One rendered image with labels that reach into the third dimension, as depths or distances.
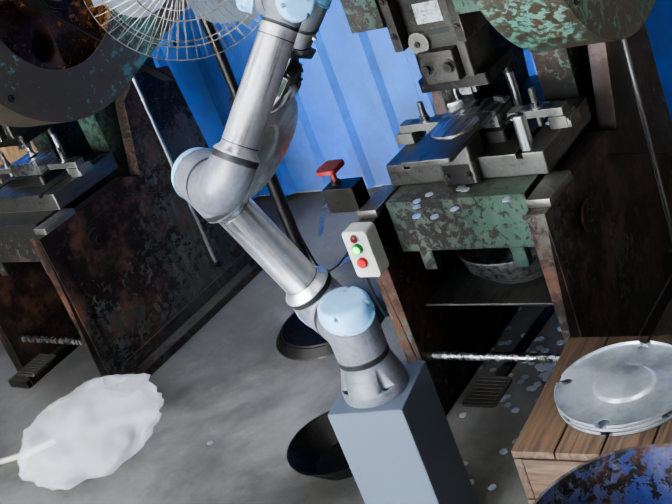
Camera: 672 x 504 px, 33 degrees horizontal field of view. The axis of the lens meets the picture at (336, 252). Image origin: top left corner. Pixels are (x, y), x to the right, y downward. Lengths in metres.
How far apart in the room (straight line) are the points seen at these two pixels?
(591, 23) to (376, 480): 1.08
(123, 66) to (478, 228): 1.48
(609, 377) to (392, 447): 0.48
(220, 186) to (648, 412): 0.95
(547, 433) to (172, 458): 1.46
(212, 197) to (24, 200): 1.82
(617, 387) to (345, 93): 2.43
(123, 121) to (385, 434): 1.94
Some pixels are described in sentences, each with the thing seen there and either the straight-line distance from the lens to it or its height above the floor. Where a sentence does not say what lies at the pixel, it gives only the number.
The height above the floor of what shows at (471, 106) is 0.78.
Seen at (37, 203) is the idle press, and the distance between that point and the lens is 3.95.
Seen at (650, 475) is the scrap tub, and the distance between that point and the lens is 2.10.
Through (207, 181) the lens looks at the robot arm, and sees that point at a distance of 2.22.
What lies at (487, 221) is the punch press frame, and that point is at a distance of 2.76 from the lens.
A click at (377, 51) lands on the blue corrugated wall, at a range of 4.39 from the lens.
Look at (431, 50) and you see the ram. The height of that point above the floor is 0.97.
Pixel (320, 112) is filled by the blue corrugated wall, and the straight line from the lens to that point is 4.66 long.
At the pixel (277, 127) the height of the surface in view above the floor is 0.96.
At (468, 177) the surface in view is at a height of 0.67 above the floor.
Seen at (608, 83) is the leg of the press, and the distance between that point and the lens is 3.01.
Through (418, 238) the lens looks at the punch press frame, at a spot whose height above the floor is 0.54.
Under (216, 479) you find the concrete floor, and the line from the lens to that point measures 3.31.
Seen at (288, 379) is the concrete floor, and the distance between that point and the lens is 3.61.
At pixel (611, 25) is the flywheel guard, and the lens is 2.50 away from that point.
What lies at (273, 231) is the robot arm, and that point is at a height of 0.85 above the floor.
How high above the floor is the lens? 1.75
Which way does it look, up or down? 24 degrees down
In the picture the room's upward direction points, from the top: 22 degrees counter-clockwise
